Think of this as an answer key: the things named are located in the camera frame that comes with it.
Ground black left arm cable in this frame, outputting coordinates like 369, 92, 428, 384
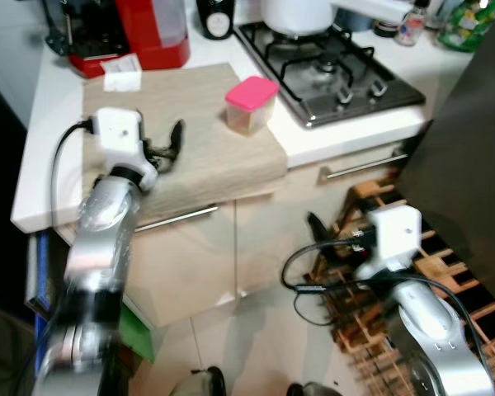
51, 120, 96, 215

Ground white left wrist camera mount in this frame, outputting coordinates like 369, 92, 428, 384
92, 107, 159, 189

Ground green box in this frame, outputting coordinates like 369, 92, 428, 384
120, 304, 156, 364

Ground steel bar cabinet handle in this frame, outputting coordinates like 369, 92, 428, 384
134, 205, 220, 234
319, 151, 409, 181

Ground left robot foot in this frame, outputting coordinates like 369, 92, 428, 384
169, 367, 228, 396

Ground white pot with handle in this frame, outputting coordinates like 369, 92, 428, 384
260, 0, 415, 38

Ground small clear spice bottle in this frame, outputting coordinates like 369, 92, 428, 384
396, 7, 426, 46

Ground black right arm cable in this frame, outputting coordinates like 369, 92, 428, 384
280, 239, 488, 372

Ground red coffee machine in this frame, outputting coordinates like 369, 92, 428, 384
62, 0, 191, 79

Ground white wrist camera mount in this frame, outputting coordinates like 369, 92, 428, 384
355, 205, 423, 281
92, 107, 159, 189

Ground black mini fridge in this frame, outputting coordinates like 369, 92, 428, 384
396, 0, 495, 308

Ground clear container with pink lid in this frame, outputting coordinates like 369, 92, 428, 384
224, 76, 280, 137

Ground steel gas hob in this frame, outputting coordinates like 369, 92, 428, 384
235, 18, 427, 130

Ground blue folder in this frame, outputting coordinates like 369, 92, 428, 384
25, 231, 67, 327

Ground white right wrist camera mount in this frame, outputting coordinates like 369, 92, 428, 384
355, 205, 423, 281

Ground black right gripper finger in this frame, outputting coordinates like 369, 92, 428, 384
307, 212, 336, 248

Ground black jar with white label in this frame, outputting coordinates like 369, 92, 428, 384
196, 0, 234, 40

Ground green printed packet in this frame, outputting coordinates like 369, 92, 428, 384
437, 0, 495, 52

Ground wooden slatted rack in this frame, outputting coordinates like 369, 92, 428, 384
301, 177, 495, 396

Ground beige woven counter mat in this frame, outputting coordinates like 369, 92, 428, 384
81, 62, 288, 225

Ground small jar with black lid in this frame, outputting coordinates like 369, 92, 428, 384
373, 18, 399, 38

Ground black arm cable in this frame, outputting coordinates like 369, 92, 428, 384
51, 120, 96, 215
280, 239, 488, 372

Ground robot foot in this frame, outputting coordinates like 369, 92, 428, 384
285, 381, 343, 396
169, 367, 228, 396

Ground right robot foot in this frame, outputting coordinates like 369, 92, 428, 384
285, 381, 343, 396

